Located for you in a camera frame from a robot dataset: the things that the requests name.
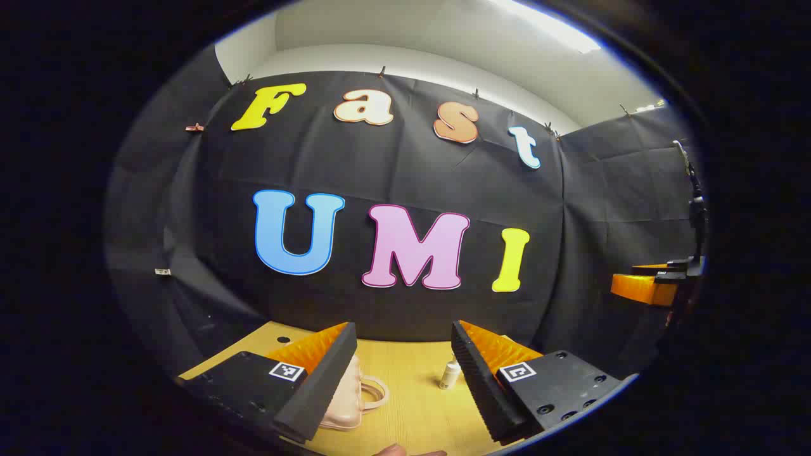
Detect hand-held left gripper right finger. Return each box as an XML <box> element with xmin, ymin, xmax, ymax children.
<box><xmin>451</xmin><ymin>320</ymin><xmax>637</xmax><ymax>446</ymax></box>

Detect pink suitcase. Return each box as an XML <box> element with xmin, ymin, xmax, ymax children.
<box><xmin>320</xmin><ymin>355</ymin><xmax>390</xmax><ymax>431</ymax></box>

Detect black cable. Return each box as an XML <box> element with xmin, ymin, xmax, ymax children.
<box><xmin>672</xmin><ymin>139</ymin><xmax>709</xmax><ymax>262</ymax></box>

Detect black backdrop cloth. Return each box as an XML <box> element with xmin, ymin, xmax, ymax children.
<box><xmin>105</xmin><ymin>47</ymin><xmax>709</xmax><ymax>381</ymax></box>

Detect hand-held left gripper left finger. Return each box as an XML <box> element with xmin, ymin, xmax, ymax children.
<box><xmin>179</xmin><ymin>322</ymin><xmax>359</xmax><ymax>444</ymax></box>

